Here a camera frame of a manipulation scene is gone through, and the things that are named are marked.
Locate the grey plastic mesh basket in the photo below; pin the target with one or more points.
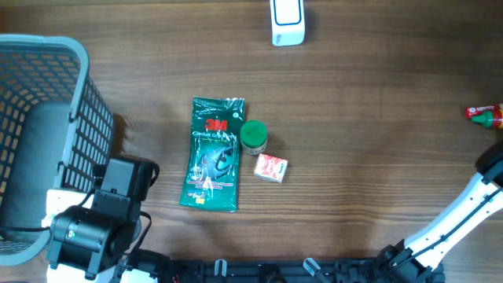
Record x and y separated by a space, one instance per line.
55 126

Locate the yellow bottle green cap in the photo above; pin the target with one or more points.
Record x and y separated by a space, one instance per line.
489 119

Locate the green lid small jar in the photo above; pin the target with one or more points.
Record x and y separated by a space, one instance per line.
253 137

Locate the white barcode scanner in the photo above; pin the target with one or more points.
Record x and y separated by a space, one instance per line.
287 22

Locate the red white small box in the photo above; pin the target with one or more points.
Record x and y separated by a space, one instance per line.
270 168

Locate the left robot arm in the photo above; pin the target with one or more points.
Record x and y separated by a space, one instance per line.
88 240

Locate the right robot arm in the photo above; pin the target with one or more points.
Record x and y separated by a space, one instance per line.
417 259

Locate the green 3M gloves packet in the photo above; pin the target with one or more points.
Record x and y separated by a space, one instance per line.
212 176

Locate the red Nescafe stick sachet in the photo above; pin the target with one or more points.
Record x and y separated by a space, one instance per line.
475 111

